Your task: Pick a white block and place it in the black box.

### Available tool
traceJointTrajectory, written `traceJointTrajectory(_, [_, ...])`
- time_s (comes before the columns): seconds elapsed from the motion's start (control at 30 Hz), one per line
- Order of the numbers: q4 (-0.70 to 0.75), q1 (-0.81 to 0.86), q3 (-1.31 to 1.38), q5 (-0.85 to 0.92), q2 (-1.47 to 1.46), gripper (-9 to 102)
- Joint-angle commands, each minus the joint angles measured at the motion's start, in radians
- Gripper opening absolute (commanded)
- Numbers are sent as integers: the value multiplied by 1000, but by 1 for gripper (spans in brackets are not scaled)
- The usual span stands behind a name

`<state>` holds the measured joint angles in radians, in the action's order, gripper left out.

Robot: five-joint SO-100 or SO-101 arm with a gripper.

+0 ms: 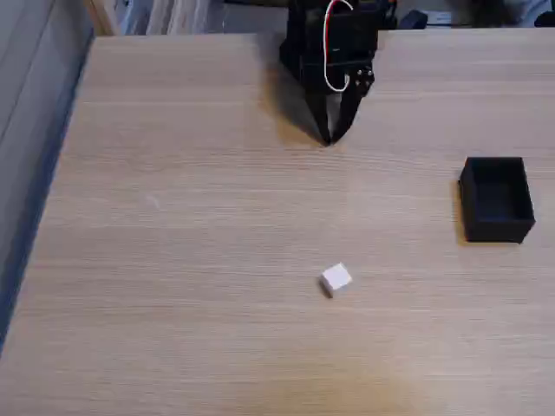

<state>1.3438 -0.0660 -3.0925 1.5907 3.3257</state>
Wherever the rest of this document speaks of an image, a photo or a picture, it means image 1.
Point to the black open box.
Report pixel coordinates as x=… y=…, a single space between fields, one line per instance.
x=498 y=229

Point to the stack of white boards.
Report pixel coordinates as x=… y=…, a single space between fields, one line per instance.
x=173 y=15

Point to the white block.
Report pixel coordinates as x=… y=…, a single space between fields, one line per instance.
x=336 y=277

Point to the dark round object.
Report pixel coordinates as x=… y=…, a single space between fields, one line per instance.
x=546 y=19

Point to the light wooden frame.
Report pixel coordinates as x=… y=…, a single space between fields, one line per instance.
x=102 y=17

